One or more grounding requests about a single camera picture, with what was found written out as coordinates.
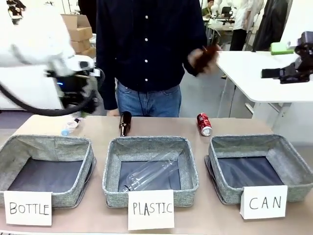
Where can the red soda can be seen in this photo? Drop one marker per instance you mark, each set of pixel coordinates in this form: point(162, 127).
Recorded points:
point(204, 123)

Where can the seated background person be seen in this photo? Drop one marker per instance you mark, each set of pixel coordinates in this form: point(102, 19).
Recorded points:
point(207, 8)

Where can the paper label BOTTLE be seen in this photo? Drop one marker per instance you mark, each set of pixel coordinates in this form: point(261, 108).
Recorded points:
point(29, 208)

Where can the green box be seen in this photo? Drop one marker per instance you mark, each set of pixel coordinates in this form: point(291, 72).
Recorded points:
point(281, 48)

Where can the paper label PLASTIC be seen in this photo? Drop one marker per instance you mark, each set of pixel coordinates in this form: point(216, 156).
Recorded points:
point(151, 209)

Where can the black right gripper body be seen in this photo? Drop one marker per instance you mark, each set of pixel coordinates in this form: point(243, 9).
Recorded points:
point(305, 49)

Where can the brown glass bottle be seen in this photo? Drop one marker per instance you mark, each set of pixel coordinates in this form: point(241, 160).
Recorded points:
point(207, 57)
point(125, 122)

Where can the person's right hand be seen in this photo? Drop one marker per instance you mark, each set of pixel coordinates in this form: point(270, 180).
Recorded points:
point(112, 112)

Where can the background person white shirt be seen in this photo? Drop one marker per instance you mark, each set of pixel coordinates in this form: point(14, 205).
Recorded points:
point(240, 24)

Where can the black hanging coat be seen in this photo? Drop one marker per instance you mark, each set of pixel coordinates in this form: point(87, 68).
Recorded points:
point(271, 24)

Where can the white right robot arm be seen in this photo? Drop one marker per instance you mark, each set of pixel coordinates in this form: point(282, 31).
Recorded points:
point(296, 22)

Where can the crushed clear bottle blue cap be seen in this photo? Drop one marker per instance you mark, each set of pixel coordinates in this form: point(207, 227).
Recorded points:
point(71, 126)

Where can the person in dark shirt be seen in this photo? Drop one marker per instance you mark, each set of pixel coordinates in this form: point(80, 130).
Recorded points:
point(146, 49)

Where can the person's left hand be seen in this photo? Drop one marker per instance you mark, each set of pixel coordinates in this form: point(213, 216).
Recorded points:
point(195, 61)

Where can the grey fabric basket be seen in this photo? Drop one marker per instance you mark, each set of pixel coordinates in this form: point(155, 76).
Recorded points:
point(259, 166)
point(46, 169)
point(150, 169)

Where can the white desk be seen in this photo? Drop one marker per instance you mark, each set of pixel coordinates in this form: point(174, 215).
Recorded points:
point(259, 76)

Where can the paper label CAN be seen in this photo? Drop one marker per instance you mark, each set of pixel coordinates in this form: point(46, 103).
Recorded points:
point(264, 202)

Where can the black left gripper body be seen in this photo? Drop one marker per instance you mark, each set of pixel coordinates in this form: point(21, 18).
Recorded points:
point(73, 88)

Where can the stacked cardboard boxes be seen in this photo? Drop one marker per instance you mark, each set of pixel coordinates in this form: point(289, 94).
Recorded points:
point(79, 34)

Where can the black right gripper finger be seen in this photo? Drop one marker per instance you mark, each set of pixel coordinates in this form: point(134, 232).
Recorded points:
point(270, 73)
point(294, 78)

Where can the clear plastic bottle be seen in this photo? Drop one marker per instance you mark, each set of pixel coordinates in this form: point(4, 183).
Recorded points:
point(151, 171)

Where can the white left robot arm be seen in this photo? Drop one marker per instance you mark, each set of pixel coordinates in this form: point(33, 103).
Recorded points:
point(36, 39)

